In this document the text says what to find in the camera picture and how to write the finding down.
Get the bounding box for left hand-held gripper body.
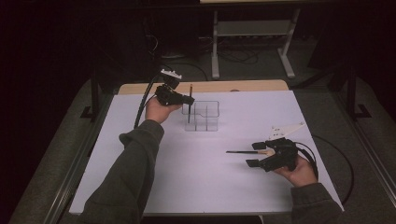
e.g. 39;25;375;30
154;68;185;106

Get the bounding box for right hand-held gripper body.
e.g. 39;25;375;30
262;121;306;173

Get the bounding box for dark makeup brush gold ferrule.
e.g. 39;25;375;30
187;83;194;125

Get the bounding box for dark makeup brush cream bristles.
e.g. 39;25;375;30
225;147;276;157

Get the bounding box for clear acrylic organizer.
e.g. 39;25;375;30
181;100;220;133

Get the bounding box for person's left hand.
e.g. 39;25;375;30
144;96;183;126

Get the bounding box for person's right hand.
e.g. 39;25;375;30
273;154;318;189

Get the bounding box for white paper work mat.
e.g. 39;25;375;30
68;90;346;216

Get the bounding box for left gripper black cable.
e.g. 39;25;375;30
133;73;163;130

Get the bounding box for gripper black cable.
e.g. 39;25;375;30
133;73;163;130
293;134;356;206

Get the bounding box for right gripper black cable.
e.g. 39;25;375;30
293;134;356;206

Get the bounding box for black metal post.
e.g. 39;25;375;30
329;61;374;121
79;68;105;123

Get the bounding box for aluminium rail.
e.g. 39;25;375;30
332;90;396;200
42;92;114;224

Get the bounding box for grey metal desk frame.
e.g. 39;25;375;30
210;7;302;80

